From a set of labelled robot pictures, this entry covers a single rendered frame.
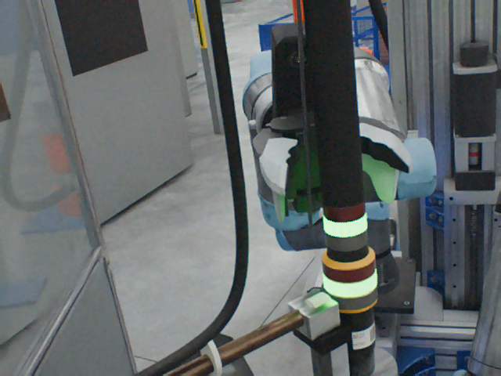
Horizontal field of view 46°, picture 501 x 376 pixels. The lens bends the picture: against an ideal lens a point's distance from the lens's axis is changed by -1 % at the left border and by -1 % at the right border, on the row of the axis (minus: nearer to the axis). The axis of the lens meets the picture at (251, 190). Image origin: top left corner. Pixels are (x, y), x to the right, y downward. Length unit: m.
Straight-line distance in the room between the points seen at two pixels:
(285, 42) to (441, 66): 0.93
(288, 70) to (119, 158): 4.27
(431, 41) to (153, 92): 3.87
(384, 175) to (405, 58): 1.84
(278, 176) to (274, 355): 2.57
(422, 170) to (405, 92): 1.60
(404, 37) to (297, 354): 1.55
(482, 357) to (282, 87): 0.64
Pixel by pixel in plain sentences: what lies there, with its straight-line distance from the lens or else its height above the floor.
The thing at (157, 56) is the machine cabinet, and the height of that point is 1.11.
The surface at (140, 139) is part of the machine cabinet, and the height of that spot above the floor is 0.51.
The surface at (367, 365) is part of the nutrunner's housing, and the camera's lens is 0.54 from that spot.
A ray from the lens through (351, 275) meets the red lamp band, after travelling 0.48.
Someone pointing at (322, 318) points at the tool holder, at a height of 1.54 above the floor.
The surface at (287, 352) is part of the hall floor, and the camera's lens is 2.99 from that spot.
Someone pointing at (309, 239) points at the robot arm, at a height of 1.19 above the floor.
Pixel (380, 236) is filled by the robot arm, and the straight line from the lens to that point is 1.38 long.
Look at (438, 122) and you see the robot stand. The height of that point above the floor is 1.39.
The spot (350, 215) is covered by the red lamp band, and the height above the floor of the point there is 1.62.
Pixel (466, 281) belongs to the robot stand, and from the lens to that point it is 1.58.
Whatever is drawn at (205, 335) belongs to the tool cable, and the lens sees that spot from 0.43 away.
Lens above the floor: 1.82
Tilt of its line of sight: 22 degrees down
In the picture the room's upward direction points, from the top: 8 degrees counter-clockwise
